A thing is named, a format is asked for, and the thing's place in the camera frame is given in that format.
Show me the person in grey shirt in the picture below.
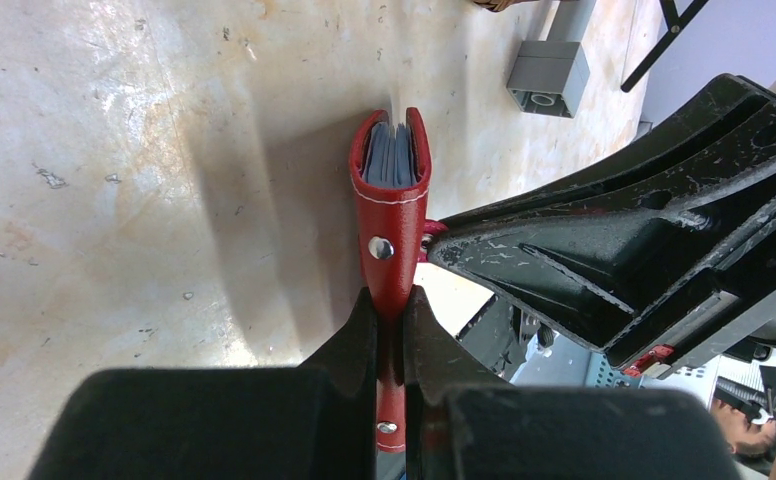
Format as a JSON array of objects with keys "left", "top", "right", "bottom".
[{"left": 710, "top": 399, "right": 776, "bottom": 460}]

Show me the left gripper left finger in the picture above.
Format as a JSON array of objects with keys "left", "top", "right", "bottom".
[{"left": 30, "top": 290, "right": 377, "bottom": 479}]

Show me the red leather card holder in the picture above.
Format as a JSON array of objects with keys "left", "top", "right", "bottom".
[{"left": 348, "top": 107, "right": 432, "bottom": 454}]

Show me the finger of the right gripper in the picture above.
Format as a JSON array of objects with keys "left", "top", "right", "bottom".
[
  {"left": 428, "top": 112, "right": 776, "bottom": 371},
  {"left": 441, "top": 73, "right": 776, "bottom": 229}
]

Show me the black mini tripod stand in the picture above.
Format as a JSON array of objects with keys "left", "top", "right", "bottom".
[{"left": 620, "top": 0, "right": 709, "bottom": 93}]

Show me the brown wicker divided basket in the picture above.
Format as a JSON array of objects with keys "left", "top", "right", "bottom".
[{"left": 473, "top": 0, "right": 537, "bottom": 13}]

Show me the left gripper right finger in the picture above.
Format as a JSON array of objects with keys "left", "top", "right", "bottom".
[{"left": 403, "top": 286, "right": 738, "bottom": 479}]

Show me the grey plastic toy beam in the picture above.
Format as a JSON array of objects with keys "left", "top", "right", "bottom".
[{"left": 506, "top": 0, "right": 596, "bottom": 119}]

